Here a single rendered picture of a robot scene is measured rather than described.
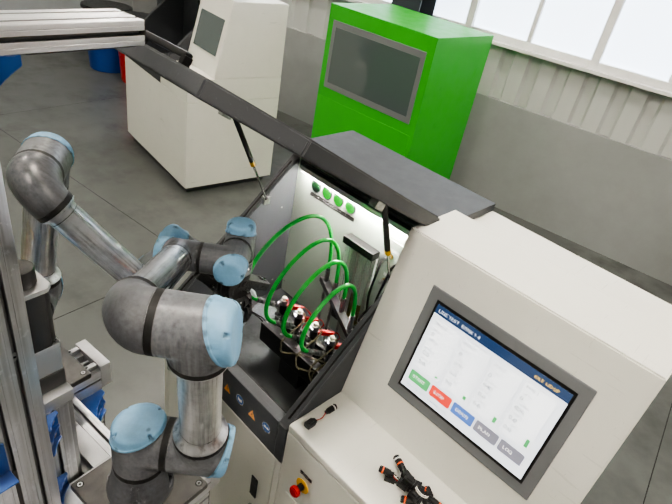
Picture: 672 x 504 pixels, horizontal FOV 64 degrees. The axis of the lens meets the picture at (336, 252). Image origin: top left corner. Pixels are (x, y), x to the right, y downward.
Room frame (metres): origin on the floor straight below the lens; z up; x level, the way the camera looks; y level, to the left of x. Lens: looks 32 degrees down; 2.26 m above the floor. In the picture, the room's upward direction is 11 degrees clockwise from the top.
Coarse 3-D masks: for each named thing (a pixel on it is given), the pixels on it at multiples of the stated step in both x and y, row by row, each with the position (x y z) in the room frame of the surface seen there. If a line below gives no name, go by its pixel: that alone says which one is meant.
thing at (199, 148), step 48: (192, 0) 5.16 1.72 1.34; (240, 0) 4.34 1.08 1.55; (192, 48) 4.48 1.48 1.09; (240, 48) 4.30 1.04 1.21; (144, 96) 4.60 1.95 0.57; (192, 96) 4.03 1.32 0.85; (240, 96) 4.32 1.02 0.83; (144, 144) 4.62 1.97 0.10; (192, 144) 4.04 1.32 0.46; (240, 144) 4.35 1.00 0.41
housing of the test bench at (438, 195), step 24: (336, 144) 1.96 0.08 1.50; (360, 144) 2.01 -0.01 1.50; (360, 168) 1.78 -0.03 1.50; (384, 168) 1.82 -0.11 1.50; (408, 168) 1.87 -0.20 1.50; (408, 192) 1.66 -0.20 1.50; (432, 192) 1.70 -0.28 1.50; (456, 192) 1.74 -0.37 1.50; (480, 216) 1.65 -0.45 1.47; (528, 240) 1.55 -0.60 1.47; (576, 264) 1.45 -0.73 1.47; (600, 288) 1.34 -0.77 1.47; (624, 288) 1.37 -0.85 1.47; (648, 312) 1.26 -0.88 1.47
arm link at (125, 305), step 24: (168, 240) 1.04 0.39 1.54; (192, 240) 1.07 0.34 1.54; (168, 264) 0.89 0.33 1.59; (192, 264) 1.01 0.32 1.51; (120, 288) 0.70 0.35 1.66; (144, 288) 0.69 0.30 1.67; (168, 288) 0.82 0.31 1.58; (120, 312) 0.65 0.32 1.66; (144, 312) 0.65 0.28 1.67; (120, 336) 0.63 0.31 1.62
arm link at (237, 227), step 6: (228, 222) 1.15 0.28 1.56; (234, 222) 1.15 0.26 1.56; (240, 222) 1.15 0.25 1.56; (246, 222) 1.16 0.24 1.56; (252, 222) 1.17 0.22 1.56; (228, 228) 1.13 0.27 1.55; (234, 228) 1.13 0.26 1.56; (240, 228) 1.13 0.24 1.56; (246, 228) 1.13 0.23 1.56; (252, 228) 1.15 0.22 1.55; (228, 234) 1.13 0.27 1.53; (234, 234) 1.12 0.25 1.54; (240, 234) 1.12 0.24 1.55; (246, 234) 1.13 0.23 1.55; (252, 234) 1.14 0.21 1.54; (246, 240) 1.12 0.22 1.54; (252, 240) 1.14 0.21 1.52; (252, 246) 1.13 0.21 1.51; (252, 252) 1.15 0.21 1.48; (252, 258) 1.15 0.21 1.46
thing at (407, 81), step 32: (352, 32) 4.47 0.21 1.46; (384, 32) 4.28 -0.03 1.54; (416, 32) 4.11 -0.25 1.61; (448, 32) 4.33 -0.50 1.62; (480, 32) 4.64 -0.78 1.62; (352, 64) 4.43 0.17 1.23; (384, 64) 4.24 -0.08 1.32; (416, 64) 4.06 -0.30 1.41; (448, 64) 4.18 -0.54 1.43; (480, 64) 4.56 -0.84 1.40; (320, 96) 4.61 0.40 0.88; (352, 96) 4.39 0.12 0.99; (384, 96) 4.20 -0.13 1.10; (416, 96) 4.03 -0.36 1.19; (448, 96) 4.28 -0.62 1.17; (320, 128) 4.57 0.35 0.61; (352, 128) 4.36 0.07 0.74; (384, 128) 4.16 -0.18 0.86; (416, 128) 4.01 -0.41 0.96; (448, 128) 4.40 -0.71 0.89; (416, 160) 4.11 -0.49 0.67; (448, 160) 4.53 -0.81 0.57
